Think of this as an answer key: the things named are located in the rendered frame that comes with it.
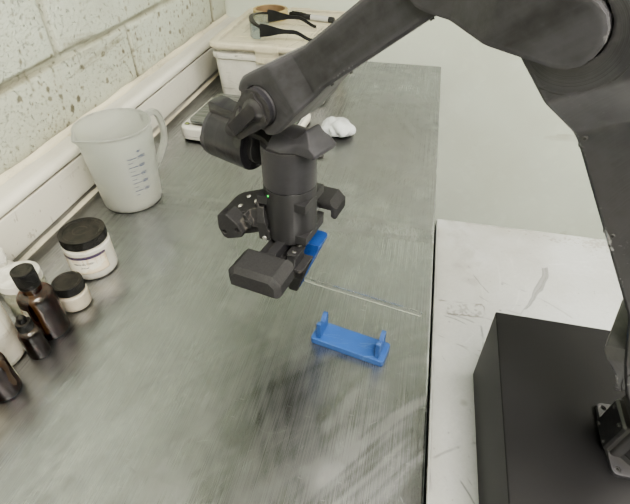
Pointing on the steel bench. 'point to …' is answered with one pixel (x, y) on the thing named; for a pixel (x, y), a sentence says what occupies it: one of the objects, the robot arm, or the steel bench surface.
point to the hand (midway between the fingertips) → (294, 267)
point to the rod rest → (351, 342)
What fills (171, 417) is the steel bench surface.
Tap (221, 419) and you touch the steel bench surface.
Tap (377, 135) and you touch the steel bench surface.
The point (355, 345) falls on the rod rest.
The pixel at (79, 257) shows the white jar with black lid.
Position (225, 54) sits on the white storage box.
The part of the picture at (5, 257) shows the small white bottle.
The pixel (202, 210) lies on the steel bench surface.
